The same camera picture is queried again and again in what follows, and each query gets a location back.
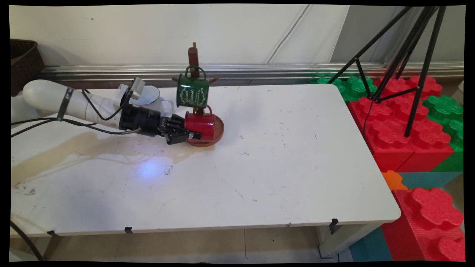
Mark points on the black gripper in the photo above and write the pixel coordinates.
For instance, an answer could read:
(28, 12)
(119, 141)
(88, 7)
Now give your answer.
(143, 120)

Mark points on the red enamel mug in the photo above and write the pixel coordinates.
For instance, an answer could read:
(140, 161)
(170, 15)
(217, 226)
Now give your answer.
(202, 124)

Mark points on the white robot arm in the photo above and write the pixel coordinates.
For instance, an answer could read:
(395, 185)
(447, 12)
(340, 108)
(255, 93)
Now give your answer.
(44, 98)

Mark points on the white enamel mug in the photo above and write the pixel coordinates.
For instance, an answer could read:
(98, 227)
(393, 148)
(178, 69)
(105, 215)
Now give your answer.
(163, 104)

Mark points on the green enamel mug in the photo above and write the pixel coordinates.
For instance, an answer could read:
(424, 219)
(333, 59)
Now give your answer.
(193, 92)

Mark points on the wooden mug tree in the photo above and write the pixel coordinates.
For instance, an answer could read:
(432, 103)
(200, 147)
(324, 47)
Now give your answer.
(193, 55)

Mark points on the brown wicker basket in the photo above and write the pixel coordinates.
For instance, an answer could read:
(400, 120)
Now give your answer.
(24, 63)

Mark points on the green foam block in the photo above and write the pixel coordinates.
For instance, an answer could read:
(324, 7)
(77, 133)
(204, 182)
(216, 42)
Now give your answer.
(447, 111)
(354, 87)

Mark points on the white table leg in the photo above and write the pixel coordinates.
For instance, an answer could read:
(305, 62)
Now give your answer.
(345, 239)

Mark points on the red foam block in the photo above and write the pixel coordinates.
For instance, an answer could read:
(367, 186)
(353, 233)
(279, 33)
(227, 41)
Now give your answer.
(426, 222)
(386, 141)
(430, 144)

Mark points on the orange foam piece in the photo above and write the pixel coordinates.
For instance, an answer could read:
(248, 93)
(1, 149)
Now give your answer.
(392, 180)

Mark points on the teal foam mat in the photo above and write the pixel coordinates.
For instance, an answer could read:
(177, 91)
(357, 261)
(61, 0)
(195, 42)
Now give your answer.
(371, 246)

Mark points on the black tripod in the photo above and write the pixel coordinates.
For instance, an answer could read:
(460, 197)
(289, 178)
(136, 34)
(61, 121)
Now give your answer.
(419, 55)

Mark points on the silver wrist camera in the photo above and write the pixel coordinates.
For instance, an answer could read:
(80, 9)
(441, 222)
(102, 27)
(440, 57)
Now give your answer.
(138, 88)

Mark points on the metal wall rail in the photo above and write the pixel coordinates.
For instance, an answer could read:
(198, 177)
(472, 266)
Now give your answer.
(259, 70)

